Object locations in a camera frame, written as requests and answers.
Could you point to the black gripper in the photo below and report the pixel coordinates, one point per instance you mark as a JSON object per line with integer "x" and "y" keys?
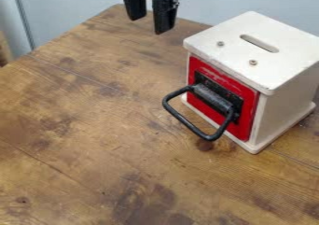
{"x": 164, "y": 13}

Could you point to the red drawer with black handle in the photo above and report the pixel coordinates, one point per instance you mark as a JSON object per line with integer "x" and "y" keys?
{"x": 223, "y": 99}

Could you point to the white wooden box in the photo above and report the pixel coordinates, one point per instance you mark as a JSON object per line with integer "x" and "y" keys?
{"x": 266, "y": 61}

